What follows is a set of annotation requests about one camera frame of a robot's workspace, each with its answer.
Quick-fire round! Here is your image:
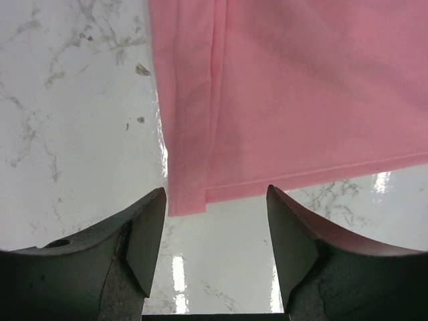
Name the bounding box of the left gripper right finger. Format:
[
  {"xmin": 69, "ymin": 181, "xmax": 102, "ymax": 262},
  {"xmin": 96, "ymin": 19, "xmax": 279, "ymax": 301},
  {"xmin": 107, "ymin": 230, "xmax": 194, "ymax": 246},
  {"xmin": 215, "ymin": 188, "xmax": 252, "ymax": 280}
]
[{"xmin": 266, "ymin": 186, "xmax": 425, "ymax": 320}]

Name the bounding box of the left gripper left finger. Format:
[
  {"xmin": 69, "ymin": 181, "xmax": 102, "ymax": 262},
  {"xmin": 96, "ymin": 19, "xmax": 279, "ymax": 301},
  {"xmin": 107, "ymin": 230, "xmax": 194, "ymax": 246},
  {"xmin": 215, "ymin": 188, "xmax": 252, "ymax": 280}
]
[{"xmin": 9, "ymin": 188, "xmax": 167, "ymax": 320}]

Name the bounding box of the light pink t shirt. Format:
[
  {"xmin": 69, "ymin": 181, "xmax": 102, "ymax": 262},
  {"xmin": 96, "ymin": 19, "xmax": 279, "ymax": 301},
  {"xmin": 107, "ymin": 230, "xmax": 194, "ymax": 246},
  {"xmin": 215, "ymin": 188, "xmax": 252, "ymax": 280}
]
[{"xmin": 148, "ymin": 1, "xmax": 427, "ymax": 216}]

